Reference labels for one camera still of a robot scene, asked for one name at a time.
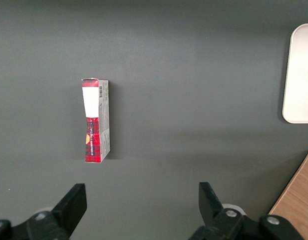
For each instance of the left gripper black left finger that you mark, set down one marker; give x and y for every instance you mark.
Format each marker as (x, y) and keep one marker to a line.
(66, 210)

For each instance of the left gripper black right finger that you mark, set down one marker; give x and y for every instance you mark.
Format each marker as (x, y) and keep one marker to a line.
(211, 207)

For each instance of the beige rectangular tray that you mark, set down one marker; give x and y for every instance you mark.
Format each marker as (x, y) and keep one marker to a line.
(302, 80)

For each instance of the wooden drawer cabinet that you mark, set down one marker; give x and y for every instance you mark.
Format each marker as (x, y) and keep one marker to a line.
(298, 205)

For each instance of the red and white carton box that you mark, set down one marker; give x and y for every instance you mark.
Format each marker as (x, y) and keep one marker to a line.
(96, 125)

